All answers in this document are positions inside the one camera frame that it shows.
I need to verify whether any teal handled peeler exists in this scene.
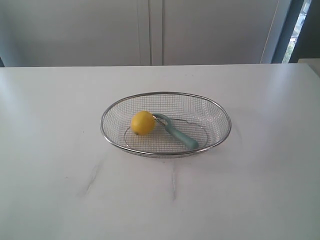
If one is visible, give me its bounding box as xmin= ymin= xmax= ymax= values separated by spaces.
xmin=153 ymin=113 xmax=199 ymax=150

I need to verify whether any yellow lemon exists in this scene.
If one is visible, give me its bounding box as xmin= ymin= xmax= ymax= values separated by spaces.
xmin=130 ymin=111 xmax=156 ymax=136

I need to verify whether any white cabinet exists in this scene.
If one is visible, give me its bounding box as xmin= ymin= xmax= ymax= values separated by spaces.
xmin=0 ymin=0 xmax=290 ymax=67

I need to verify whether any oval wire mesh basket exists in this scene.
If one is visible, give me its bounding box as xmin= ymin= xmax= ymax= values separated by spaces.
xmin=100 ymin=91 xmax=232 ymax=158

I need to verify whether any dark window frame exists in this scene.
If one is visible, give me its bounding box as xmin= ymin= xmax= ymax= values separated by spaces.
xmin=271 ymin=0 xmax=320 ymax=64

